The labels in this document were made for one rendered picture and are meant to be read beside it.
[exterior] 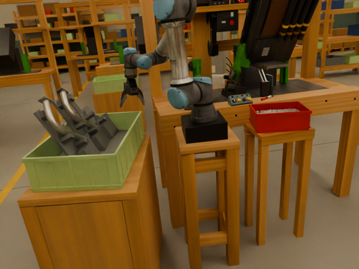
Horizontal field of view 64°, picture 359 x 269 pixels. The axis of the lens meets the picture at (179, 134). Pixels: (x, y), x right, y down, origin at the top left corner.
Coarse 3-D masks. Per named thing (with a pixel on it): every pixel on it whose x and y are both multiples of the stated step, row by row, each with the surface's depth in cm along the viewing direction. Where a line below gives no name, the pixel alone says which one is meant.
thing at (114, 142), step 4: (116, 132) 176; (120, 132) 176; (124, 132) 175; (116, 136) 170; (120, 136) 170; (112, 140) 165; (116, 140) 164; (120, 140) 164; (108, 144) 160; (112, 144) 159; (116, 144) 159; (108, 148) 154; (112, 148) 154; (116, 148) 153; (100, 152) 150; (104, 152) 150; (108, 152) 150; (112, 152) 149
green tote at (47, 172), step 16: (128, 112) 176; (128, 128) 180; (48, 144) 143; (128, 144) 142; (32, 160) 122; (48, 160) 122; (64, 160) 122; (80, 160) 122; (96, 160) 121; (112, 160) 121; (128, 160) 140; (32, 176) 126; (48, 176) 125; (64, 176) 125; (80, 176) 125; (96, 176) 124; (112, 176) 124
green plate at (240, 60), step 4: (240, 44) 208; (244, 44) 201; (240, 48) 207; (244, 48) 202; (240, 52) 206; (244, 52) 204; (236, 56) 213; (240, 56) 205; (244, 56) 205; (236, 60) 212; (240, 60) 205; (244, 60) 206; (248, 60) 207; (236, 64) 211; (240, 64) 206; (244, 64) 207; (248, 64) 208; (232, 68) 217; (236, 68) 210
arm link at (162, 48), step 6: (192, 0) 132; (192, 6) 133; (192, 12) 136; (186, 18) 140; (192, 18) 144; (162, 36) 156; (162, 42) 156; (156, 48) 163; (162, 48) 158; (156, 54) 163; (162, 54) 162; (156, 60) 164; (162, 60) 167
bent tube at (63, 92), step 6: (60, 90) 143; (66, 90) 144; (60, 96) 142; (66, 96) 142; (66, 102) 140; (66, 108) 139; (72, 114) 140; (78, 120) 143; (84, 120) 148; (90, 126) 153; (96, 126) 158
